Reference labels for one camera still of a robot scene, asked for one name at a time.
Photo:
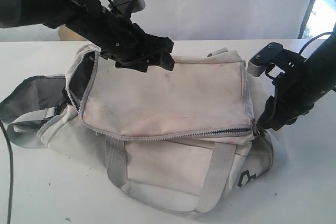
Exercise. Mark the right robot arm black grey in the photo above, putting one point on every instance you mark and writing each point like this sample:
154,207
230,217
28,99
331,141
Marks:
322,62

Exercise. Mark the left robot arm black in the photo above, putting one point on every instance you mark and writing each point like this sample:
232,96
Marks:
72,14

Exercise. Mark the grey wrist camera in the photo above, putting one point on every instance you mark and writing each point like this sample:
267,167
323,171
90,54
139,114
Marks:
273,55
127,7

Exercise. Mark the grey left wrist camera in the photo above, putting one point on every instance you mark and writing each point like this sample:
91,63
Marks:
127,7

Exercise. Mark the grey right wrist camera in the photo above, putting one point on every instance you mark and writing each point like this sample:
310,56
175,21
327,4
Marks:
273,55

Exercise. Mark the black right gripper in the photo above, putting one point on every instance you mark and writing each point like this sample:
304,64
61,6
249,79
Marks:
294,97

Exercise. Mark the black window frame post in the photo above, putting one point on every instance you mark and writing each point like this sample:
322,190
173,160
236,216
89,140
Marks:
306,18

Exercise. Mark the white grey duffel bag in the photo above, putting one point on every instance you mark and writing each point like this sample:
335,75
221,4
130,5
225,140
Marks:
181,139

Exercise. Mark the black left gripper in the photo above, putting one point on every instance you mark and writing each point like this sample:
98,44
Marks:
127,44

